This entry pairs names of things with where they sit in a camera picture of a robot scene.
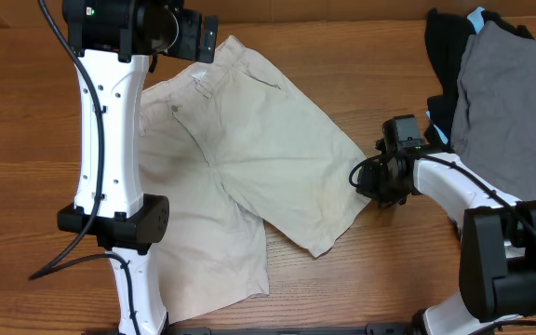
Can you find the grey garment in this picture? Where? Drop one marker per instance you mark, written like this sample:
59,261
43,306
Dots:
494,126

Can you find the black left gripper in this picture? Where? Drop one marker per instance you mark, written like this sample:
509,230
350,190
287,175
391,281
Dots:
186,47

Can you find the beige khaki shorts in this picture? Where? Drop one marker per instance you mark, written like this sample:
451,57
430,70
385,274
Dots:
235,145

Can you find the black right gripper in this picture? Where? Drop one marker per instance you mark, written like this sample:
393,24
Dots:
368,188

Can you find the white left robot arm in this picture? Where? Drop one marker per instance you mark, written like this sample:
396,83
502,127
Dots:
114,45

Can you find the black garment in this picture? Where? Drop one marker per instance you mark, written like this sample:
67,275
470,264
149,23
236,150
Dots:
445,70

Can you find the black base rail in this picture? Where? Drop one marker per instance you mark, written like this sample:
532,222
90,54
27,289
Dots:
286,330

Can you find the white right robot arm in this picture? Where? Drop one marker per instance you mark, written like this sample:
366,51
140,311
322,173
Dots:
497,275

